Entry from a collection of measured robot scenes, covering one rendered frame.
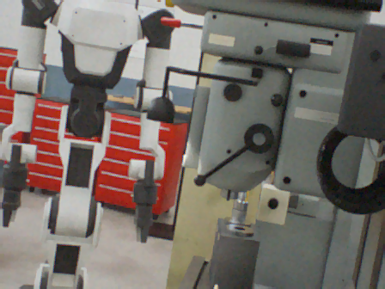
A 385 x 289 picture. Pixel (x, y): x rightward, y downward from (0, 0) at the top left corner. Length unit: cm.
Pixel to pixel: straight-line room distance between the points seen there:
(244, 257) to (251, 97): 60
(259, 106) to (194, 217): 198
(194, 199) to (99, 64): 139
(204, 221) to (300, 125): 200
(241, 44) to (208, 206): 201
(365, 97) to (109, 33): 118
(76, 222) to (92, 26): 67
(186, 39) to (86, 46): 854
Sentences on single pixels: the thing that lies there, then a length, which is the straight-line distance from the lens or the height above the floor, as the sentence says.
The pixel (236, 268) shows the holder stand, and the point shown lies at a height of 102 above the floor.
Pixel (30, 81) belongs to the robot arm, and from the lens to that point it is 224.
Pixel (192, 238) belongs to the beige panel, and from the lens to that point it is 344.
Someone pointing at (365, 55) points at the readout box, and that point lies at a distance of 122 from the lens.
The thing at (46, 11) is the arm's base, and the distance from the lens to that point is 224.
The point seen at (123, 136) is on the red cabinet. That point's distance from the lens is 630.
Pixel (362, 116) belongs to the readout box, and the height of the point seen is 155.
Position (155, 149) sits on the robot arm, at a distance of 226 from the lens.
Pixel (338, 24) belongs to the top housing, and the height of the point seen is 174.
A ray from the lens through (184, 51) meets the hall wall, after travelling 1070.
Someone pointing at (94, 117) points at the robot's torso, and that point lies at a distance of 224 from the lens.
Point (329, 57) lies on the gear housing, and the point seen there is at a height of 167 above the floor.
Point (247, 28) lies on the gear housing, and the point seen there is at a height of 170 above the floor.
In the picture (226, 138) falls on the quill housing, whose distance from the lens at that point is 150.
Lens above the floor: 160
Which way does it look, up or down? 7 degrees down
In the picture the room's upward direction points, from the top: 9 degrees clockwise
